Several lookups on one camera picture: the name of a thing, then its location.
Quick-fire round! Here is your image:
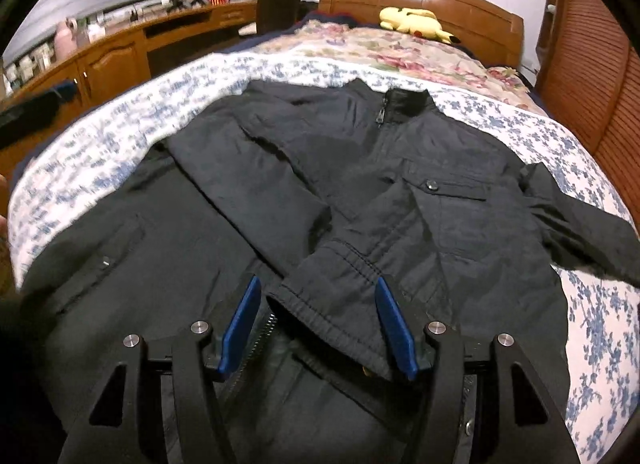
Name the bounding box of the wooden cabinet desk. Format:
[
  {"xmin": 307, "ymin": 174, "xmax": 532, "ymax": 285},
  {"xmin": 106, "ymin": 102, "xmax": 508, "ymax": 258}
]
[{"xmin": 0, "ymin": 0, "xmax": 261, "ymax": 115}]

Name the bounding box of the wooden louvered wardrobe door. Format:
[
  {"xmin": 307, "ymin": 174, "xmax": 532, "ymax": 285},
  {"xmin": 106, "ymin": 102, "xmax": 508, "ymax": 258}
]
[{"xmin": 535, "ymin": 0, "xmax": 640, "ymax": 210}]

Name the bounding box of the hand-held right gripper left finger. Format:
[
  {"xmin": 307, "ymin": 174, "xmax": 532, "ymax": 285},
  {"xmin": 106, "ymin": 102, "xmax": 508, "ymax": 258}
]
[{"xmin": 57, "ymin": 274, "xmax": 263, "ymax": 464}]

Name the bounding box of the blue floral bed sheet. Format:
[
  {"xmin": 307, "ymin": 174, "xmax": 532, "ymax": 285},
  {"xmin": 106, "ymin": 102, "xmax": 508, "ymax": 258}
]
[{"xmin": 10, "ymin": 52, "xmax": 640, "ymax": 464}]

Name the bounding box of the black jacket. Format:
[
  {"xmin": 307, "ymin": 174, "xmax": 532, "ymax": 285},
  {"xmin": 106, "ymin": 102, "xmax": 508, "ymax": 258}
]
[{"xmin": 20, "ymin": 78, "xmax": 640, "ymax": 464}]

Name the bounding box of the pink floral quilt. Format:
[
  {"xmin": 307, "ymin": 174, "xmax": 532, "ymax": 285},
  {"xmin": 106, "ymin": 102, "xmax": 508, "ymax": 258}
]
[{"xmin": 260, "ymin": 19, "xmax": 543, "ymax": 112}]

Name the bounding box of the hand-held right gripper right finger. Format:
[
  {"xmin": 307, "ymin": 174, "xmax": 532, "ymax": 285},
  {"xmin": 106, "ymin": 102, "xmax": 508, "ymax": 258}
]
[{"xmin": 374, "ymin": 277, "xmax": 581, "ymax": 464}]

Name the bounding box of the dark chair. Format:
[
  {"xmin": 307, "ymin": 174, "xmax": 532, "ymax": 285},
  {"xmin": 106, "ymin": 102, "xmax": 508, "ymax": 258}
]
[{"xmin": 257, "ymin": 0, "xmax": 307, "ymax": 35}]

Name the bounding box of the yellow plush toy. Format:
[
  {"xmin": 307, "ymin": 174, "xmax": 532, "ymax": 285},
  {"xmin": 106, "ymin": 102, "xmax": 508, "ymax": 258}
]
[{"xmin": 378, "ymin": 7, "xmax": 461, "ymax": 44}]

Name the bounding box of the group of small jars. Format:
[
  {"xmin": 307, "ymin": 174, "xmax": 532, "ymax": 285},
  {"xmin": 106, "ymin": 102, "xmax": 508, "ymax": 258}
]
[{"xmin": 0, "ymin": 42, "xmax": 56, "ymax": 95}]

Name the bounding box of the pink bottle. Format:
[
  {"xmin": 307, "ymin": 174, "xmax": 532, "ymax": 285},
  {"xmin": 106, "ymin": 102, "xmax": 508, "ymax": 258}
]
[{"xmin": 54, "ymin": 17, "xmax": 78, "ymax": 60}]

